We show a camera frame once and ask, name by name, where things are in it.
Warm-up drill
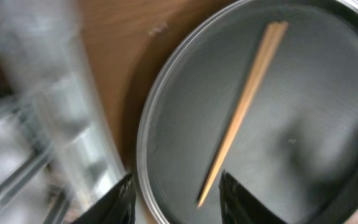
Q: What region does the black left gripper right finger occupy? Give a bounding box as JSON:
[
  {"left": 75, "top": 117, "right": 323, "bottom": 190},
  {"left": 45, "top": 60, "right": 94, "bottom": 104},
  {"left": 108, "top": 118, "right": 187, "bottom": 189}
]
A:
[{"left": 219, "top": 170, "right": 286, "bottom": 224}]

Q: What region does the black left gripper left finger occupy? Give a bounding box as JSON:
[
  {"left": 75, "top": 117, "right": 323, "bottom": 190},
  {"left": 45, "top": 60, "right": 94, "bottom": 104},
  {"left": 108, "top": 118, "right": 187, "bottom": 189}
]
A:
[{"left": 72, "top": 174, "right": 135, "bottom": 224}]

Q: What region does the grey plastic dishwasher rack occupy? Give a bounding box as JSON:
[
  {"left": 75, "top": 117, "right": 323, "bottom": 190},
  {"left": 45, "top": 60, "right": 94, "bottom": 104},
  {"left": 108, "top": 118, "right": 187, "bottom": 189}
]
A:
[{"left": 0, "top": 0, "right": 125, "bottom": 223}]

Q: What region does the round black tray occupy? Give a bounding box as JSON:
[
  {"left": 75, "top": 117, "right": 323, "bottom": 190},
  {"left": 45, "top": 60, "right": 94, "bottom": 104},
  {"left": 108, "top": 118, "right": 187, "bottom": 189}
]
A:
[{"left": 137, "top": 1, "right": 358, "bottom": 223}]

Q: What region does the wooden chopstick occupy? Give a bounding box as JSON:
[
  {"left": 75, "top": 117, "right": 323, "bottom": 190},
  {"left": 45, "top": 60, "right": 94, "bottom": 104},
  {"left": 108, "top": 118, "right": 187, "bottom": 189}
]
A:
[{"left": 198, "top": 21, "right": 288, "bottom": 208}]

